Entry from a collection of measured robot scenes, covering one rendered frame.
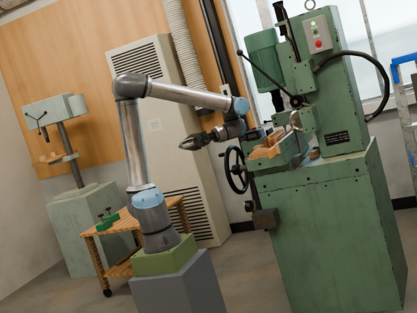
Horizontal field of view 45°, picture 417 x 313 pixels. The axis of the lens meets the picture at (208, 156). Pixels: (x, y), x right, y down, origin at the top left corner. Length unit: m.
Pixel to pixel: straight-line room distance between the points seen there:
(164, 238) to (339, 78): 1.13
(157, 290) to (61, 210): 2.29
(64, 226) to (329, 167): 2.74
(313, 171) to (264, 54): 0.65
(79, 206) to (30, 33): 1.75
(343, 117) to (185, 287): 1.11
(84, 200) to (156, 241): 2.06
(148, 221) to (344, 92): 1.12
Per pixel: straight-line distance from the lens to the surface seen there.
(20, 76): 5.33
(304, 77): 2.48
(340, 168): 2.51
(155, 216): 2.37
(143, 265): 2.45
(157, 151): 4.23
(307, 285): 2.79
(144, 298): 2.48
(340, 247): 2.65
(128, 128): 2.52
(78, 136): 5.00
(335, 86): 2.55
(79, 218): 4.49
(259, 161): 2.55
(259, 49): 2.64
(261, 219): 2.61
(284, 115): 2.70
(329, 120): 2.58
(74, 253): 4.66
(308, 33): 2.49
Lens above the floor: 1.35
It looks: 8 degrees down
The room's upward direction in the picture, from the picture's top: 17 degrees counter-clockwise
